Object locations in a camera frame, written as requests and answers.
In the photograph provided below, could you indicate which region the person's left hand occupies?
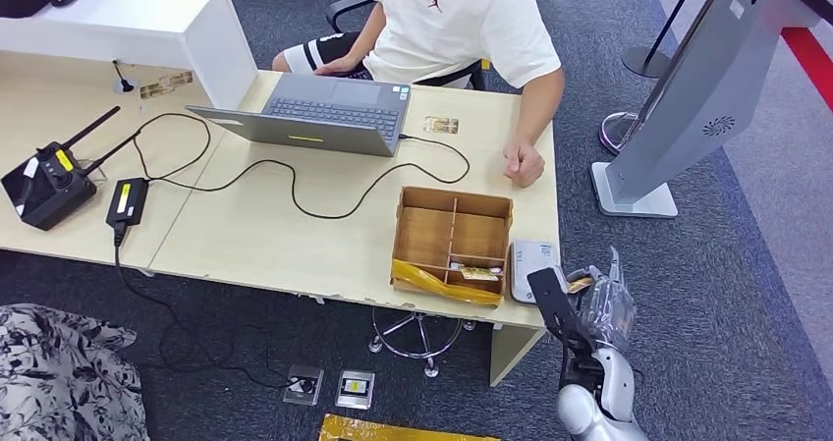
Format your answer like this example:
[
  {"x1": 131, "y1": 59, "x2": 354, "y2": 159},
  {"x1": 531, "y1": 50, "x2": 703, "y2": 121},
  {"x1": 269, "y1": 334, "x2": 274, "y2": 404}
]
[{"x1": 502, "y1": 141, "x2": 546, "y2": 189}]

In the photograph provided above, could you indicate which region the person's right hand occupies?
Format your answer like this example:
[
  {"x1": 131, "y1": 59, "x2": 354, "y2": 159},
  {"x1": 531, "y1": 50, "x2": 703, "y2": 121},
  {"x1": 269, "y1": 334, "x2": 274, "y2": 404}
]
[{"x1": 313, "y1": 55, "x2": 362, "y2": 77}]

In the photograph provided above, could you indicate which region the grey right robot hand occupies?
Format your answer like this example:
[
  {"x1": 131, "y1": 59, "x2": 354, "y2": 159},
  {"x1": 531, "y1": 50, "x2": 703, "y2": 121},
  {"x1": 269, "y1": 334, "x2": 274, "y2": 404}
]
[{"x1": 566, "y1": 246, "x2": 638, "y2": 355}]

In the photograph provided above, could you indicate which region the yellow hotel key card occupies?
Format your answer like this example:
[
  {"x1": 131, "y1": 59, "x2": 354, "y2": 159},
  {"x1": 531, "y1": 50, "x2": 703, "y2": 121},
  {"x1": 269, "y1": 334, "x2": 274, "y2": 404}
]
[{"x1": 450, "y1": 263, "x2": 505, "y2": 284}]

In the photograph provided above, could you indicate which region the white card reader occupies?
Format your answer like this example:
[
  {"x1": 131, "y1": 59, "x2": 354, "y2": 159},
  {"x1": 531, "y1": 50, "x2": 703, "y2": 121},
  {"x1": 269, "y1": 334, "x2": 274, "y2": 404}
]
[{"x1": 509, "y1": 240, "x2": 568, "y2": 305}]

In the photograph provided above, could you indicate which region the person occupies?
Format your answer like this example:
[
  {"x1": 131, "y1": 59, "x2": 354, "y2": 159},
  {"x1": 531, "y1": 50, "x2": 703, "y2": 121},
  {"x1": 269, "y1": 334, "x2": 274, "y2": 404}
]
[{"x1": 271, "y1": 0, "x2": 566, "y2": 189}]

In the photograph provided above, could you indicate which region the black office chair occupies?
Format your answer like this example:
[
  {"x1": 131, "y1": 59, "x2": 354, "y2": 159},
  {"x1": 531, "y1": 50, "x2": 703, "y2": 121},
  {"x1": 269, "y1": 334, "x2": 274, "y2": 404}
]
[{"x1": 325, "y1": 0, "x2": 488, "y2": 92}]

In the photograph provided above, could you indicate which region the grey laptop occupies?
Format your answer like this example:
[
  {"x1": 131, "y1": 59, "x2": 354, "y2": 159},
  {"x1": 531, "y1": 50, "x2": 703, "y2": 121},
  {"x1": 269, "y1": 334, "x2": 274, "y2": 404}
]
[{"x1": 185, "y1": 72, "x2": 413, "y2": 158}]

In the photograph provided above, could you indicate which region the chrome stanchion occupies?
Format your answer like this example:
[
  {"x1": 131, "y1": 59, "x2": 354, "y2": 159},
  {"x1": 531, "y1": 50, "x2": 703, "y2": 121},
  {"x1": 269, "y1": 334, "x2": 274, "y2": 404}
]
[{"x1": 599, "y1": 111, "x2": 642, "y2": 156}]

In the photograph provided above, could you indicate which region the wooden divided box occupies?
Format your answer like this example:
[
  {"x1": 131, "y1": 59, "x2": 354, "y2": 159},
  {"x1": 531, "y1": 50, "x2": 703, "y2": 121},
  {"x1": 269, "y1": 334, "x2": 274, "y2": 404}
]
[{"x1": 390, "y1": 186, "x2": 516, "y2": 309}]

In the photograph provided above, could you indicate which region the yellow tape strip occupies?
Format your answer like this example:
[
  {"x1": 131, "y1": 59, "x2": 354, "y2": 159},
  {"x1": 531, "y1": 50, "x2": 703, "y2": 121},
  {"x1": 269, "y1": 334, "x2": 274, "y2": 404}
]
[{"x1": 391, "y1": 259, "x2": 504, "y2": 307}]

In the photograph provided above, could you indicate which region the black stanchion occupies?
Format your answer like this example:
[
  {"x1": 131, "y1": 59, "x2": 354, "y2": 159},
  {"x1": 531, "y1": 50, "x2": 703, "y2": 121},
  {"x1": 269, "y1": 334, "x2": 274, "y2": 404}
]
[{"x1": 621, "y1": 0, "x2": 705, "y2": 79}]

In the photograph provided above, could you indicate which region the gold sticker label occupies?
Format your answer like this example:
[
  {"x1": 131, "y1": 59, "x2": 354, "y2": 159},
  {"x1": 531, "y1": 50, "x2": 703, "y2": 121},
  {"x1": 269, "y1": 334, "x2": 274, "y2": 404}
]
[{"x1": 139, "y1": 71, "x2": 195, "y2": 100}]

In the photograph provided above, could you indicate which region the grey kiosk stand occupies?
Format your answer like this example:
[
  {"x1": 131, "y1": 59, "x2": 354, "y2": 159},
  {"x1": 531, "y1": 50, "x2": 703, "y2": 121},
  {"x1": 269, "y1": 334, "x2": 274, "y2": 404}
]
[{"x1": 589, "y1": 0, "x2": 833, "y2": 219}]

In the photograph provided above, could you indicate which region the chrome stool base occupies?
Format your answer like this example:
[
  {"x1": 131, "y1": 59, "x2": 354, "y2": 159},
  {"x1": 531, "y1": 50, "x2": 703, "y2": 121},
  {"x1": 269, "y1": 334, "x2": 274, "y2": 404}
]
[{"x1": 367, "y1": 306, "x2": 477, "y2": 379}]

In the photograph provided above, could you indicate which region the small black antenna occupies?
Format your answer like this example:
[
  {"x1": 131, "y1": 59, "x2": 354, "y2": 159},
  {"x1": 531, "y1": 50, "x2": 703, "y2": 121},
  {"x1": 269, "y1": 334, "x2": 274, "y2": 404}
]
[{"x1": 111, "y1": 59, "x2": 136, "y2": 95}]

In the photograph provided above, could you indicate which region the yellow floor tape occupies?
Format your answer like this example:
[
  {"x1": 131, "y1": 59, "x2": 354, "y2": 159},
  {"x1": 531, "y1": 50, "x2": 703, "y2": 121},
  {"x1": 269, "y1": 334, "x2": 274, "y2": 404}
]
[{"x1": 318, "y1": 413, "x2": 502, "y2": 441}]

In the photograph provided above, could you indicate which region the black power adapter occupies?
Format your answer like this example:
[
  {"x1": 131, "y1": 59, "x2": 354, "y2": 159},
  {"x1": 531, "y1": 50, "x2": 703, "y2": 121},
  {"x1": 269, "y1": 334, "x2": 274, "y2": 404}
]
[{"x1": 105, "y1": 177, "x2": 150, "y2": 229}]

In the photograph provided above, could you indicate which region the silver floor socket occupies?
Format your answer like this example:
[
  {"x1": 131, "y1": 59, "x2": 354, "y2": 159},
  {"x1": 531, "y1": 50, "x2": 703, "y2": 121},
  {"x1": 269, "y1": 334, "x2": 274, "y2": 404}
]
[{"x1": 335, "y1": 369, "x2": 377, "y2": 412}]

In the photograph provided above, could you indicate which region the red barrier belt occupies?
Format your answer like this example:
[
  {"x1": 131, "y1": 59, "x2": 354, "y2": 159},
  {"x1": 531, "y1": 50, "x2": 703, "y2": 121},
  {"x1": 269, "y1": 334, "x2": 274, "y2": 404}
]
[{"x1": 780, "y1": 27, "x2": 833, "y2": 113}]

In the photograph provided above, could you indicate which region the floor socket with plug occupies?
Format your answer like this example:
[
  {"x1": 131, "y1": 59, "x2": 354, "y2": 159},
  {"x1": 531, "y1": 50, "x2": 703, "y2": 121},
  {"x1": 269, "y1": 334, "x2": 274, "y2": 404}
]
[{"x1": 283, "y1": 364, "x2": 325, "y2": 407}]

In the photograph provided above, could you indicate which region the black remote controller with antennas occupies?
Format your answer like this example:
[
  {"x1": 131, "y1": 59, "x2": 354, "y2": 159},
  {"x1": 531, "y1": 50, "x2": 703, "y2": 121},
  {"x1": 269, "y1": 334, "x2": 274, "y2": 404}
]
[{"x1": 1, "y1": 106, "x2": 141, "y2": 233}]

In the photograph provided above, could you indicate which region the floral cloth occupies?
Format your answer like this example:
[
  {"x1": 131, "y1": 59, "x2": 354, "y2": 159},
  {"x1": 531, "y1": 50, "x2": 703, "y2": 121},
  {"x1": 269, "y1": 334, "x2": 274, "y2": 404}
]
[{"x1": 0, "y1": 303, "x2": 151, "y2": 441}]

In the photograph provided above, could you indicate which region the black laptop power cable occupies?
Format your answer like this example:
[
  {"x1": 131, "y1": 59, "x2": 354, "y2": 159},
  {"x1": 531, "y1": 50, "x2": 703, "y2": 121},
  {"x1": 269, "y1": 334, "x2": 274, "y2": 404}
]
[{"x1": 133, "y1": 112, "x2": 472, "y2": 221}]

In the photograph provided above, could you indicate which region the black mains cable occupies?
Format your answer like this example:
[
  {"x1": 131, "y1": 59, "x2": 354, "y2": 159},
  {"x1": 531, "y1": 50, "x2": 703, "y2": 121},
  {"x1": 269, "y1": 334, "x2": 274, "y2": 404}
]
[{"x1": 113, "y1": 223, "x2": 307, "y2": 391}]

